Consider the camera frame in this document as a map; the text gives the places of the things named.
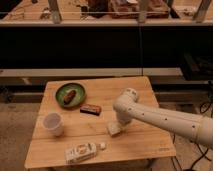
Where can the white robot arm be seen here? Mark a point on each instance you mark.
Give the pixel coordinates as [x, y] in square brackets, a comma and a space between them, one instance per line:
[195, 127]

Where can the green plate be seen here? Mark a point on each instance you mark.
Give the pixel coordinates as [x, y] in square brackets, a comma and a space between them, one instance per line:
[66, 88]

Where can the white plastic cup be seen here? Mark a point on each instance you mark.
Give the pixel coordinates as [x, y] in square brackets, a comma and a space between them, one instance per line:
[52, 122]

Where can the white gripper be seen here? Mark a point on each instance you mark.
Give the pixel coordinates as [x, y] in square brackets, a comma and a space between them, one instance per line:
[123, 119]

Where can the brown pastry on plate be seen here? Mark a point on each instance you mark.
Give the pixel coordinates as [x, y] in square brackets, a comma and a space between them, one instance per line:
[69, 96]

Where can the white sponge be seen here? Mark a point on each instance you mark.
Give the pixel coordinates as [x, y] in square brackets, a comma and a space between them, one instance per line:
[114, 128]

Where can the wooden table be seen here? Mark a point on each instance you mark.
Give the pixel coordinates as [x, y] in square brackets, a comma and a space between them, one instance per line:
[140, 141]

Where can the brown chocolate bar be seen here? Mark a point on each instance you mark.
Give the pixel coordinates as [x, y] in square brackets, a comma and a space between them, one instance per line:
[90, 109]

